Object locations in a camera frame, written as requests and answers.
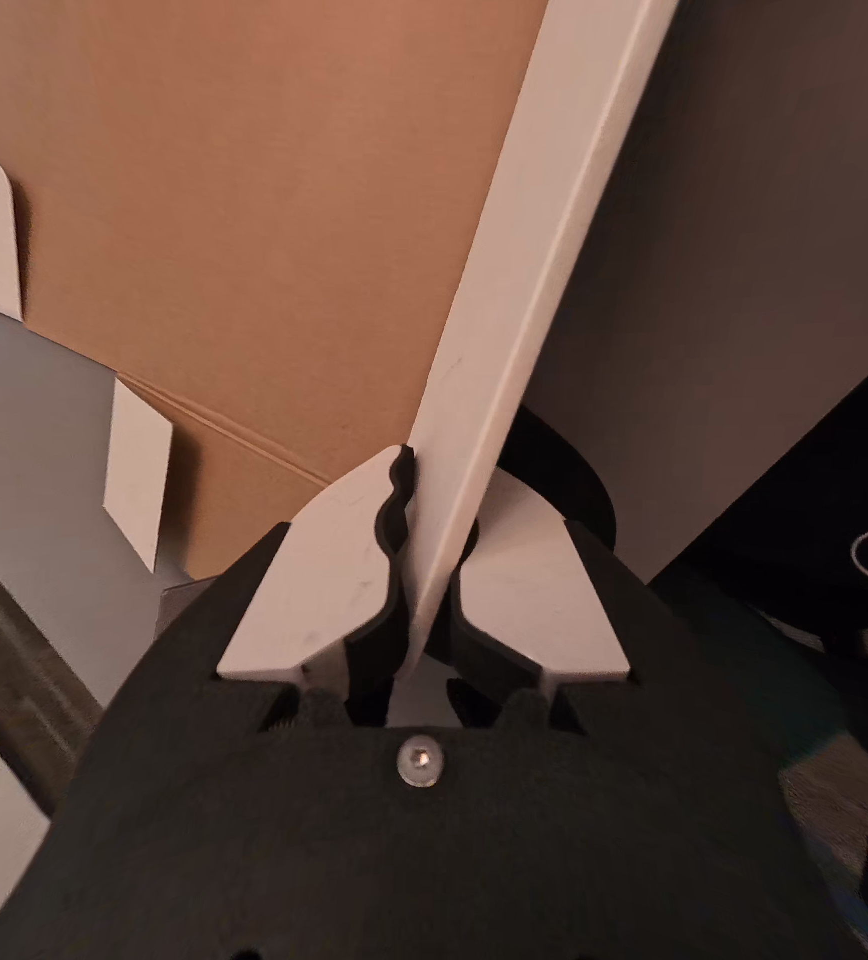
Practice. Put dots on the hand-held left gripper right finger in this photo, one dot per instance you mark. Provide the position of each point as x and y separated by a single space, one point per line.
539 600

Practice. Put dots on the white and brown cardboard box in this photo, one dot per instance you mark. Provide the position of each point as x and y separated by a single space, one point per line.
253 225

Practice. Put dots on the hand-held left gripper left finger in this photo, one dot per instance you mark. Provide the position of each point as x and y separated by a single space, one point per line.
314 592

